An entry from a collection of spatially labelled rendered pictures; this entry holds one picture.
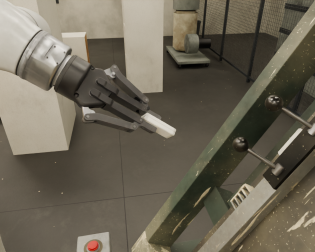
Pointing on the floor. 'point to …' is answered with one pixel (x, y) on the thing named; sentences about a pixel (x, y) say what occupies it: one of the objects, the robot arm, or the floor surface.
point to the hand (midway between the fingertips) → (157, 126)
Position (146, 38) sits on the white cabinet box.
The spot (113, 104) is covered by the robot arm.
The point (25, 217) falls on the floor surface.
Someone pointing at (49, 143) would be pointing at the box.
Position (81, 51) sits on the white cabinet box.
